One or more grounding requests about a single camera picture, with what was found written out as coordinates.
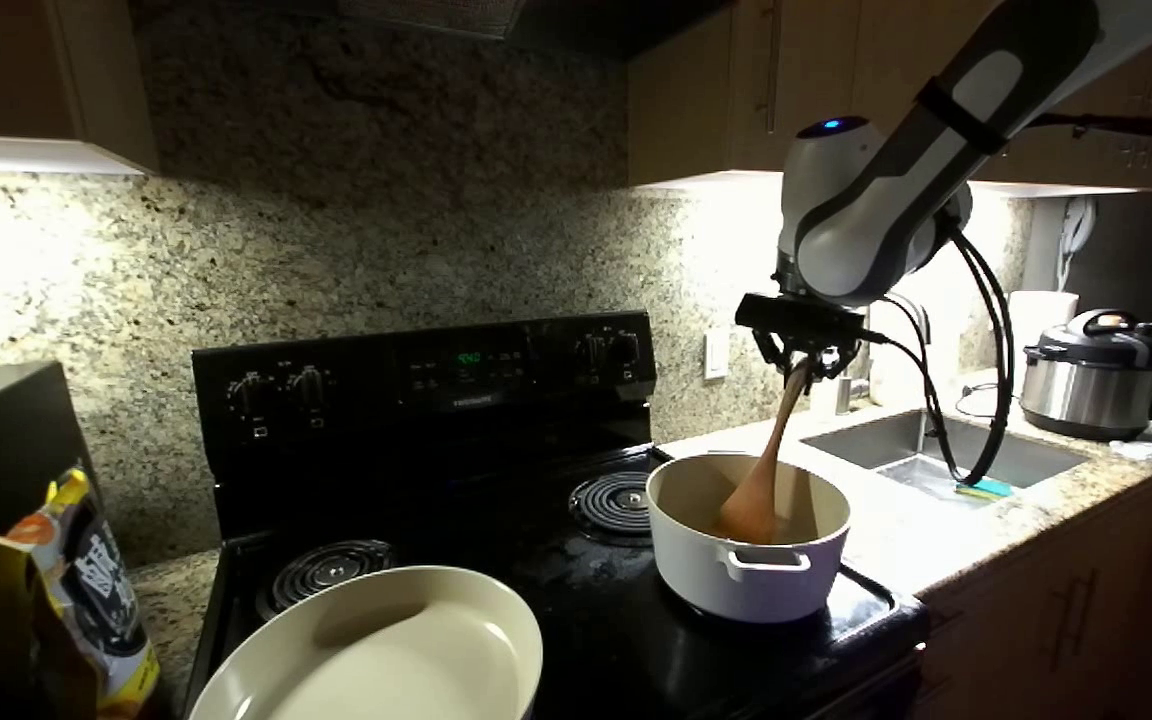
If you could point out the yellow and black snack bag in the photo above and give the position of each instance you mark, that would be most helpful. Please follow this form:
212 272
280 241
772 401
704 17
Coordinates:
96 600

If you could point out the white wall phone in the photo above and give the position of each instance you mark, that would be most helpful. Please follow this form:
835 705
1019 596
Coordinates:
1077 225

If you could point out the row of wooden wall cabinets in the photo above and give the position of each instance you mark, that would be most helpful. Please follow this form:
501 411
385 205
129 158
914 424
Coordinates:
696 90

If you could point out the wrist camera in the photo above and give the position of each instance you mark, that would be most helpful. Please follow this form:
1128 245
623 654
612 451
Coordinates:
798 315

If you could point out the yellow and green sponge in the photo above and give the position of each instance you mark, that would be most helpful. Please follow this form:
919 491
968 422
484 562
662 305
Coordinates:
986 489

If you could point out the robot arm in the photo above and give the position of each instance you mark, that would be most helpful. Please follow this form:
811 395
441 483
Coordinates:
896 190

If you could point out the wooden wall cabinet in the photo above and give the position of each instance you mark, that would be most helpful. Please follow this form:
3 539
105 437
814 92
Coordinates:
26 80

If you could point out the white wall switch plate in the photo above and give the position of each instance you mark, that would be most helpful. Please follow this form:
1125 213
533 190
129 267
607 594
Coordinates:
716 354

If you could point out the range hood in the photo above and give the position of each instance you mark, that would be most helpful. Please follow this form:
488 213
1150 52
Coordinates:
436 15

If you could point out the stove knob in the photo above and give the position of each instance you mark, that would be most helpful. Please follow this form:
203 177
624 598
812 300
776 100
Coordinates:
251 392
309 387
594 351
626 348

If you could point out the stove burner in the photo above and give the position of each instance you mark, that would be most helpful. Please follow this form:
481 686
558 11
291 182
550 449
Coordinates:
614 503
321 570

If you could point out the steel pressure cooker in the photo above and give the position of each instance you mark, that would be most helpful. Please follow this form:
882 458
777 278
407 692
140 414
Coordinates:
1091 380

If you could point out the paper towel roll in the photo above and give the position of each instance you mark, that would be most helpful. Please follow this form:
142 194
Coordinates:
1041 330

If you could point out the white pot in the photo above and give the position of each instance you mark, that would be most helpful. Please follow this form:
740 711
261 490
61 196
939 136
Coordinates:
736 580

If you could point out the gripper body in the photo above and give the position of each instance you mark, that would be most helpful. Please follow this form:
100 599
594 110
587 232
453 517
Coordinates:
808 350

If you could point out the wooden spoon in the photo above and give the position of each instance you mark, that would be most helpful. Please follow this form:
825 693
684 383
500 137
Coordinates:
758 495

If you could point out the steel sink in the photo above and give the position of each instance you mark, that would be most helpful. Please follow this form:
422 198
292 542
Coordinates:
1021 455

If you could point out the white oval dish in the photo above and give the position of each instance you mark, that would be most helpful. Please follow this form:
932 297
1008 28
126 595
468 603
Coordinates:
376 650

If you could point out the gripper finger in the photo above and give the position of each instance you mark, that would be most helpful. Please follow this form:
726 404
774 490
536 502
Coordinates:
768 350
844 362

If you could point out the black electric stove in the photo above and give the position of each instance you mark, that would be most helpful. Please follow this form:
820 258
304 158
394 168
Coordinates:
496 480

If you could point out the tap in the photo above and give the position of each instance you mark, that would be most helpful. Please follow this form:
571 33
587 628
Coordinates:
921 320

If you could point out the white cloth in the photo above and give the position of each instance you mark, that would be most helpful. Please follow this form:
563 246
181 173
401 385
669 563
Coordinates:
1139 450

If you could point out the row of wooden base cabinets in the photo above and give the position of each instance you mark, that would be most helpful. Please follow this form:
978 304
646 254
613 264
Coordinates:
1066 610

